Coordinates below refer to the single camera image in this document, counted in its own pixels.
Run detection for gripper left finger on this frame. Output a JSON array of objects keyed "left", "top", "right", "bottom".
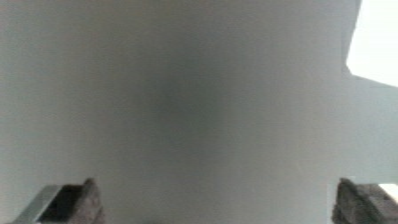
[{"left": 11, "top": 178, "right": 107, "bottom": 224}]

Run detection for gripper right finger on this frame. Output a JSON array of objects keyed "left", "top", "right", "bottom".
[{"left": 333, "top": 178, "right": 398, "bottom": 224}]

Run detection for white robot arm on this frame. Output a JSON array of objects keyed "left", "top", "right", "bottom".
[{"left": 0, "top": 0, "right": 398, "bottom": 224}]

